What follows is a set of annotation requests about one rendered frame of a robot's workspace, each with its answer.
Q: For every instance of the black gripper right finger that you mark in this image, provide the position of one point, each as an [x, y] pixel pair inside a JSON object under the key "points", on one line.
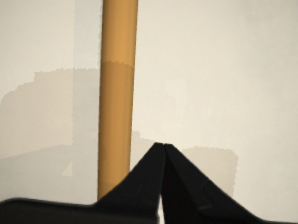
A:
{"points": [[190, 197]]}

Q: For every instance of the tan wooden pole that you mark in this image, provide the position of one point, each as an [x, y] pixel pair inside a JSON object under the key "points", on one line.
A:
{"points": [[116, 88]]}

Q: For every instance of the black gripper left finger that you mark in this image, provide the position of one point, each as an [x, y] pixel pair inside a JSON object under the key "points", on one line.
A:
{"points": [[134, 200]]}

